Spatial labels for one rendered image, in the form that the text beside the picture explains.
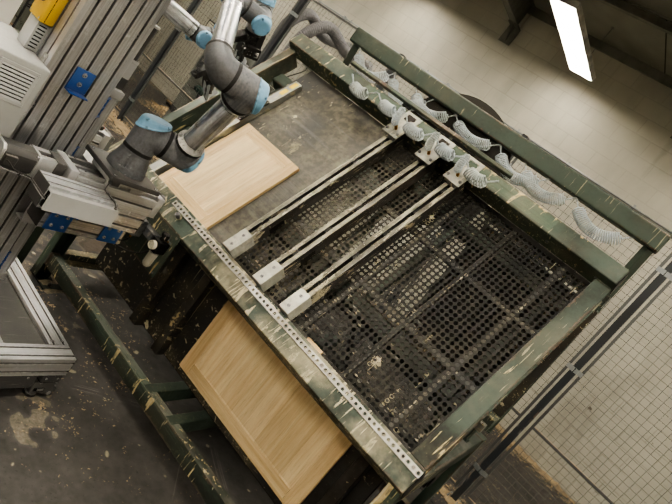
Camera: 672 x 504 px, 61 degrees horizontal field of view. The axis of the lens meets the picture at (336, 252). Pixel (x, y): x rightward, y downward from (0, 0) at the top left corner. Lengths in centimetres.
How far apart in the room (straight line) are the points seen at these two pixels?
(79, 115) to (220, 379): 133
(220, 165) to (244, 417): 124
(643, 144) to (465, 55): 259
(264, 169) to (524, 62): 560
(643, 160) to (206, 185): 551
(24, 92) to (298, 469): 178
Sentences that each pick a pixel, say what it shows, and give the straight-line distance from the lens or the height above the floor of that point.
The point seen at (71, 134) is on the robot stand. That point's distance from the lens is 230.
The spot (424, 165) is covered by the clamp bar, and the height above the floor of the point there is 175.
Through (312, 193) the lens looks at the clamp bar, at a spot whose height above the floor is 132.
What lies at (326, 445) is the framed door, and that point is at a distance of 252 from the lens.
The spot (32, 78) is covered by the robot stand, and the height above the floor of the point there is 119.
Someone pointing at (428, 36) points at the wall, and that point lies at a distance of 868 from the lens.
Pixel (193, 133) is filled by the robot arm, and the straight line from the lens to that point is 217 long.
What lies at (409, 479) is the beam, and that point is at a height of 85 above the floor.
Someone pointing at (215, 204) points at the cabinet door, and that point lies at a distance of 281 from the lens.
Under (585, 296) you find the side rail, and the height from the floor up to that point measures 173.
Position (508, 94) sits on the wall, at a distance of 790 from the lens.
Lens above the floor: 168
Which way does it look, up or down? 11 degrees down
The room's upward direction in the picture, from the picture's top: 38 degrees clockwise
